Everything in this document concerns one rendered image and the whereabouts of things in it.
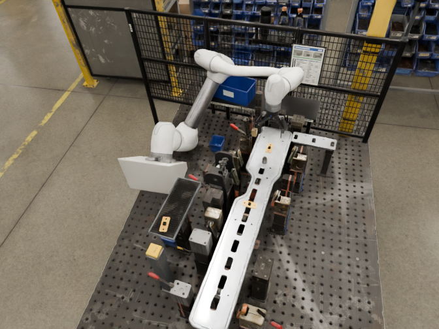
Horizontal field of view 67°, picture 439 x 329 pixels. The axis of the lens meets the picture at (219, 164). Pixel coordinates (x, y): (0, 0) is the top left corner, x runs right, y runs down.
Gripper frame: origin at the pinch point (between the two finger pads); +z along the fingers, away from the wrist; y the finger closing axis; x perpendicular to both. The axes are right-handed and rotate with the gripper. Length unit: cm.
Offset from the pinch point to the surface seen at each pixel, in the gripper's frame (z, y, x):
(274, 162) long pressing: 13.6, -6.3, 11.4
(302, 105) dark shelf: 10.6, -13.2, -45.6
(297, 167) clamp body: 17.3, -20.5, 7.8
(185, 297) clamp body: 8, 13, 109
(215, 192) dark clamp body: 6, 20, 50
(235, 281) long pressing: 14, -6, 92
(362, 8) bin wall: 9, -42, -206
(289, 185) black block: 19.7, -18.7, 21.8
